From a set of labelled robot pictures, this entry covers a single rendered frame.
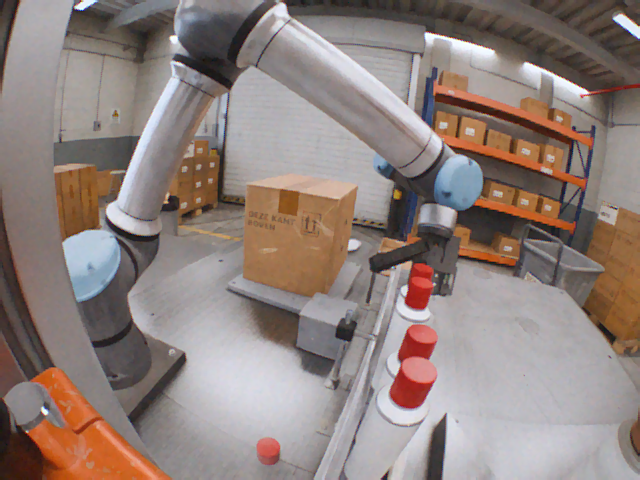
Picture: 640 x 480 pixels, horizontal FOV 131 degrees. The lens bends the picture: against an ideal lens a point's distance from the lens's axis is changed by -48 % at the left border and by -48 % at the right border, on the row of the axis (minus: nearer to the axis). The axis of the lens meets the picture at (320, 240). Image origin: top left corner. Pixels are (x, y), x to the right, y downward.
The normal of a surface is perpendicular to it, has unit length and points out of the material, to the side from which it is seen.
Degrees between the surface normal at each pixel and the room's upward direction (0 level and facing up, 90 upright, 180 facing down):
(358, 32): 90
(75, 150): 90
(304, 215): 90
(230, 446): 0
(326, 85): 115
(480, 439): 0
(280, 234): 90
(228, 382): 0
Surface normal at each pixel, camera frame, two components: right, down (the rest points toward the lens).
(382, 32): -0.21, 0.31
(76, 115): 0.97, 0.18
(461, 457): 0.12, -0.93
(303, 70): -0.10, 0.70
